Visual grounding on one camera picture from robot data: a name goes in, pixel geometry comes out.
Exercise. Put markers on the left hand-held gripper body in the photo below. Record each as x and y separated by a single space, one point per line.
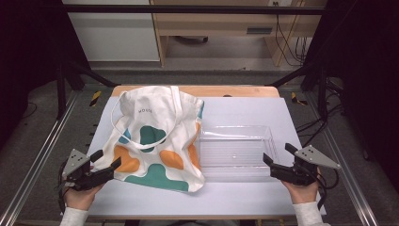
78 163

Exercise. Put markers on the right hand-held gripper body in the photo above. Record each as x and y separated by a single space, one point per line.
301 171

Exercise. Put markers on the clear plastic container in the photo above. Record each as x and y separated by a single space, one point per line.
235 150

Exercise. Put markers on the white tote bag coloured blobs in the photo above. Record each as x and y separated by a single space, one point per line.
150 106

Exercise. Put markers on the person's right hand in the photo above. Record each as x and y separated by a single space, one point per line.
302 193

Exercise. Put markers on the person's left hand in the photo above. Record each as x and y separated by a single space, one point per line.
80 199

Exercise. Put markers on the yellow black tape strip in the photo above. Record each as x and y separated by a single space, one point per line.
296 100
95 98

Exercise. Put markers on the white table mat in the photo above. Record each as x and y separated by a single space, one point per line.
244 109

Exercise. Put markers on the black metal stand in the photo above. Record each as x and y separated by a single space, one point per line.
321 94
61 94

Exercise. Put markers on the black curtain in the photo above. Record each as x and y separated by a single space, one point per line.
367 62
28 47

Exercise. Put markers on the white cabinet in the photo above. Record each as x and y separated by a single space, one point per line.
116 34

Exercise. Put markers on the light wooden desk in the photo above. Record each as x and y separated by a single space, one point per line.
213 23

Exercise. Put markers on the aluminium rail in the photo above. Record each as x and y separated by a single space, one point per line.
40 157
345 169

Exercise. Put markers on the black frame crossbar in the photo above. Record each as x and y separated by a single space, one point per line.
188 9

